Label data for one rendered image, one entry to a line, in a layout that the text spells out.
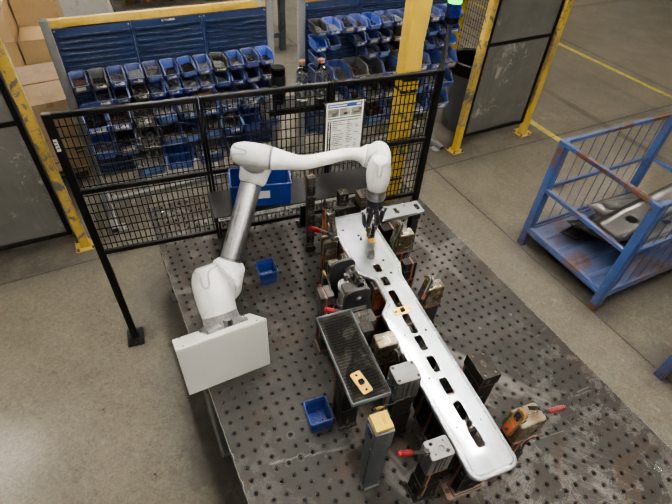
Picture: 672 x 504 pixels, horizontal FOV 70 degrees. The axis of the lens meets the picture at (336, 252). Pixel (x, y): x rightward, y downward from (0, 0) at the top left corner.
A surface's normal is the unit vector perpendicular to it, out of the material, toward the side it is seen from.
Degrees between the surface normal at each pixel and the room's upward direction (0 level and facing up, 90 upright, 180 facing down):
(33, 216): 88
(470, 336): 0
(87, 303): 0
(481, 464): 0
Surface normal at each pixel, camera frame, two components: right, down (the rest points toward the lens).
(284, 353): 0.05, -0.72
